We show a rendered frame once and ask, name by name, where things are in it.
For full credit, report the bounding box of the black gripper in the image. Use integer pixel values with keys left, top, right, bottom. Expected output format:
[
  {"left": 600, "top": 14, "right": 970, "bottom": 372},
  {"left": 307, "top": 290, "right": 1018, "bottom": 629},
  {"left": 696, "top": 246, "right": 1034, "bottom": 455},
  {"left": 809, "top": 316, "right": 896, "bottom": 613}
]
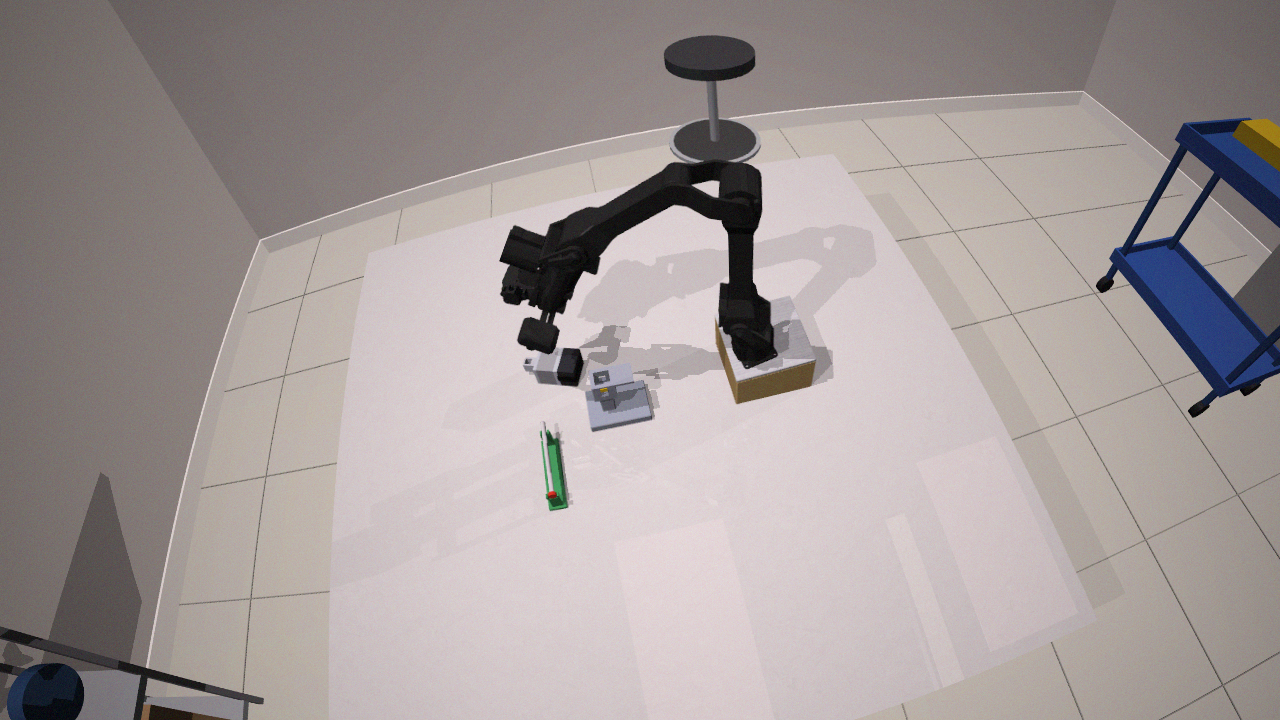
[{"left": 517, "top": 272, "right": 576, "bottom": 355}]

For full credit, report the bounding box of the grey pin with red cap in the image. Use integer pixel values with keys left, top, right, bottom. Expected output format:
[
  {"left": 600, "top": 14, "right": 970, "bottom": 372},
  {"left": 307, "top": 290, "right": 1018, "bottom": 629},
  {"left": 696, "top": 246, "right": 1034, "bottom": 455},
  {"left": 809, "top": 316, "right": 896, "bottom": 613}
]
[{"left": 541, "top": 421, "right": 557, "bottom": 498}]

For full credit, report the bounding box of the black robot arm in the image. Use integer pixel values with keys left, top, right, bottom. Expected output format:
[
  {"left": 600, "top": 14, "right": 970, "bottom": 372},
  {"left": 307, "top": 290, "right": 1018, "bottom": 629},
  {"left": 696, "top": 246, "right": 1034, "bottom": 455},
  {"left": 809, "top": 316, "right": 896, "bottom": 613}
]
[{"left": 499, "top": 159, "right": 778, "bottom": 369}]

